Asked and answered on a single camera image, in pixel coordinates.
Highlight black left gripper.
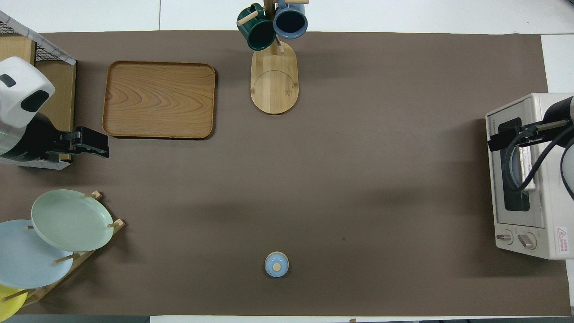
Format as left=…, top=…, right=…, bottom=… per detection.
left=0, top=112, right=110, bottom=163

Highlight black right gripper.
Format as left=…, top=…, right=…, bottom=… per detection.
left=488, top=96, right=572, bottom=152

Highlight white toaster oven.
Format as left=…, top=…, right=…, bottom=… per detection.
left=485, top=93, right=574, bottom=260

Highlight wooden shelf unit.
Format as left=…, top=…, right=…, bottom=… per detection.
left=0, top=34, right=77, bottom=162

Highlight pale green racked plate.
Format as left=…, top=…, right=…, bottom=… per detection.
left=31, top=189, right=114, bottom=253

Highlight wooden serving tray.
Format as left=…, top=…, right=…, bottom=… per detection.
left=102, top=61, right=217, bottom=140

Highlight grey marbled cloth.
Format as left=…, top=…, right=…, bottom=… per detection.
left=0, top=11, right=77, bottom=65

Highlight wooden plate rack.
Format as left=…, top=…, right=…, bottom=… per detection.
left=20, top=191, right=126, bottom=308

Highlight light blue racked plate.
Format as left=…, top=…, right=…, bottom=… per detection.
left=0, top=219, right=74, bottom=289

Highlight brown table mat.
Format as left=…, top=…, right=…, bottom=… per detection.
left=0, top=31, right=574, bottom=317

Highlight yellow racked plate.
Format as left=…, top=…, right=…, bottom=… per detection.
left=0, top=285, right=27, bottom=323

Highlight wooden mug tree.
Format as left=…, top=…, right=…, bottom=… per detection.
left=237, top=0, right=310, bottom=115

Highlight dark green mug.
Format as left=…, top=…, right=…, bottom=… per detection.
left=237, top=4, right=277, bottom=51

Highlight small blue-white bell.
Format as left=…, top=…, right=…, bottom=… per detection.
left=265, top=252, right=290, bottom=278

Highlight blue mug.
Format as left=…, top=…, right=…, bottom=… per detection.
left=273, top=4, right=309, bottom=40

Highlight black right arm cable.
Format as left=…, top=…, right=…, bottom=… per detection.
left=502, top=120, right=574, bottom=200

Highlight black wire basket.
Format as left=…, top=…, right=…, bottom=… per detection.
left=0, top=20, right=65, bottom=63

